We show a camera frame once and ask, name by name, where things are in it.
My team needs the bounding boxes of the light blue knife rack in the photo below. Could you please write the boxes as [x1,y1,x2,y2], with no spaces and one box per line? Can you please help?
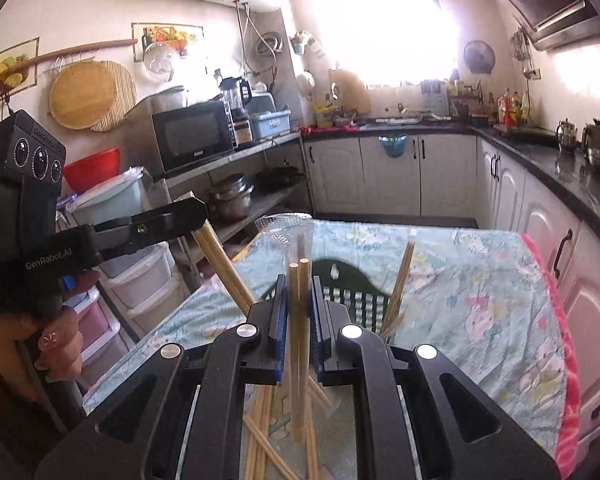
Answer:
[420,80,451,116]

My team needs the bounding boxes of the group of condiment bottles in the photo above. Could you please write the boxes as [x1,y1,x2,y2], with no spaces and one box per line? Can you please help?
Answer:
[485,89,531,127]

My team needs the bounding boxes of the fruit wall poster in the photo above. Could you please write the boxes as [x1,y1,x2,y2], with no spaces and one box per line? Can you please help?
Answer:
[0,37,41,106]
[131,22,199,63]

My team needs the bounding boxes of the window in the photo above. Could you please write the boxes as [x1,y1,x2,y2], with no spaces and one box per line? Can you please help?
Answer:
[307,0,461,86]

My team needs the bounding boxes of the coiled hose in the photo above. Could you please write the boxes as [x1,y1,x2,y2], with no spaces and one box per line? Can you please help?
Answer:
[255,31,283,58]

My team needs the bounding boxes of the person's left forearm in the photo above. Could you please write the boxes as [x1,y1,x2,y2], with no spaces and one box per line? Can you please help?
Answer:
[0,350,81,480]

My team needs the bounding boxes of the pink towel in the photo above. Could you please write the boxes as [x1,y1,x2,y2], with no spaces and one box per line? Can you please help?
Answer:
[520,232,581,473]

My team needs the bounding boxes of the wooden cutting board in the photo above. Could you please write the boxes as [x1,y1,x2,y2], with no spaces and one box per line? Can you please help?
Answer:
[328,67,372,115]

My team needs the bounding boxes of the round bamboo tray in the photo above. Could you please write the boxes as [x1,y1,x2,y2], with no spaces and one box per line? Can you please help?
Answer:
[48,61,118,129]

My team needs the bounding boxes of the person's left hand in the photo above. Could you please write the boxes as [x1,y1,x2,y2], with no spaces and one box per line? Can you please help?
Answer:
[0,269,102,401]

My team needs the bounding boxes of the stacked metal pots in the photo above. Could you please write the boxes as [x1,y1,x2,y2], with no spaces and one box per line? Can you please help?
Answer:
[207,173,256,221]

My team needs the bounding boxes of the round woven mat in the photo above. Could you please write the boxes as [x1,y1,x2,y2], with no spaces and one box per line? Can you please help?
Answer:
[90,60,137,132]

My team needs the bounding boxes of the white lower cabinets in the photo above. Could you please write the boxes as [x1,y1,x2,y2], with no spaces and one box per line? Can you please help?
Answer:
[302,130,600,456]

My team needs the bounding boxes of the wooden rolling pin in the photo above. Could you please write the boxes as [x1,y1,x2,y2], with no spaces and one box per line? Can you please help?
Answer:
[0,38,138,78]

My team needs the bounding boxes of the plastic drawer unit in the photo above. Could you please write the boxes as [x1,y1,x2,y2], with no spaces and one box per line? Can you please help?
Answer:
[67,167,191,331]

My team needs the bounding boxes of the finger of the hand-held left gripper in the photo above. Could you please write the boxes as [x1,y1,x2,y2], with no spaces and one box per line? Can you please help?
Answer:
[97,200,209,263]
[94,196,201,233]

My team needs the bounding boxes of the black microwave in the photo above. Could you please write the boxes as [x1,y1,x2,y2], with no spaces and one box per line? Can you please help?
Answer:
[151,100,236,173]

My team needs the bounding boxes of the metal shelf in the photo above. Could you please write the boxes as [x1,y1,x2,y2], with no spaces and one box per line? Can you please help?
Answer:
[152,132,313,261]

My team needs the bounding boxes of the black blender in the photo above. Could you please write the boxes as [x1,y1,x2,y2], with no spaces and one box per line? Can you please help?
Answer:
[219,76,253,148]

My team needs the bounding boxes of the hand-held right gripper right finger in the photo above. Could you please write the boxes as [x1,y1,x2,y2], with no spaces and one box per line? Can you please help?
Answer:
[310,275,566,480]

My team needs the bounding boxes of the dark cooking pot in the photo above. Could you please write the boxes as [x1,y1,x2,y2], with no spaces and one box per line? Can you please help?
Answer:
[581,119,600,166]

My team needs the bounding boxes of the black kitchen countertop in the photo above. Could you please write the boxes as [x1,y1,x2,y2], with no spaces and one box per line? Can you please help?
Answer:
[300,122,600,256]

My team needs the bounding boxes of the silver metal container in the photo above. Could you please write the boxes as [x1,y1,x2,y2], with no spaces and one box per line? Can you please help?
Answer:
[145,86,188,113]

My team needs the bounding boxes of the white plastic cover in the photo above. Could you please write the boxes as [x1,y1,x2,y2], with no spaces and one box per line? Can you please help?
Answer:
[143,41,176,81]

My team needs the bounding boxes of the wooden chopstick pair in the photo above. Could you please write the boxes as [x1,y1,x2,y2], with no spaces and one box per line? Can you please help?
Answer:
[192,227,256,316]
[286,230,315,446]
[380,230,417,336]

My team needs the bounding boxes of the red plastic basin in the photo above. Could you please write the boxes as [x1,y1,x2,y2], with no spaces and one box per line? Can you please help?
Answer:
[62,148,122,194]

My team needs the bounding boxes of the blue plastic box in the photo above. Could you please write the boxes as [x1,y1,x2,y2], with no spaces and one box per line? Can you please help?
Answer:
[250,110,292,140]

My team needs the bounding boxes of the green plastic utensil basket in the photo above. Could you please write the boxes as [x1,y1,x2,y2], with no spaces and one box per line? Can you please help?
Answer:
[260,259,406,347]

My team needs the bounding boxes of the metal kettle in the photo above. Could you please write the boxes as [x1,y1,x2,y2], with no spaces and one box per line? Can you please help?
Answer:
[556,119,580,151]

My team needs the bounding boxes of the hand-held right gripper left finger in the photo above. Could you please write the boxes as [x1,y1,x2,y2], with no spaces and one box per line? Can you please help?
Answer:
[32,274,288,480]

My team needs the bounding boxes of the blue hanging bin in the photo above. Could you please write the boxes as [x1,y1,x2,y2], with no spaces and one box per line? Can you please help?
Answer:
[379,132,407,158]

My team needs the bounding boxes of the small wall fan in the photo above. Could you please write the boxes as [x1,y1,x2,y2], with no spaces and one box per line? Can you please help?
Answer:
[463,40,496,73]

